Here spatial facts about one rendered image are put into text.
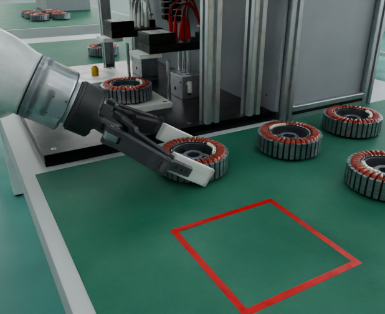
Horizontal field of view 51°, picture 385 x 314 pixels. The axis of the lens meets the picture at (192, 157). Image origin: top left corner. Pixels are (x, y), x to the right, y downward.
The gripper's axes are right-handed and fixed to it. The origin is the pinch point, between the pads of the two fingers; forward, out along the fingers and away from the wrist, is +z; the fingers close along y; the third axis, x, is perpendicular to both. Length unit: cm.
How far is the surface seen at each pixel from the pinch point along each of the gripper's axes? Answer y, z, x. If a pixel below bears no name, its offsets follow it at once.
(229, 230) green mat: 17.5, 2.3, -1.2
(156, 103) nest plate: -25.9, -3.1, -0.6
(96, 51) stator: -95, -15, -9
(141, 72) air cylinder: -55, -4, -1
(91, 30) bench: -192, -17, -16
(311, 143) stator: 0.3, 17.2, 10.8
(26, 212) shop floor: -116, -12, -96
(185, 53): -35.4, -0.2, 10.7
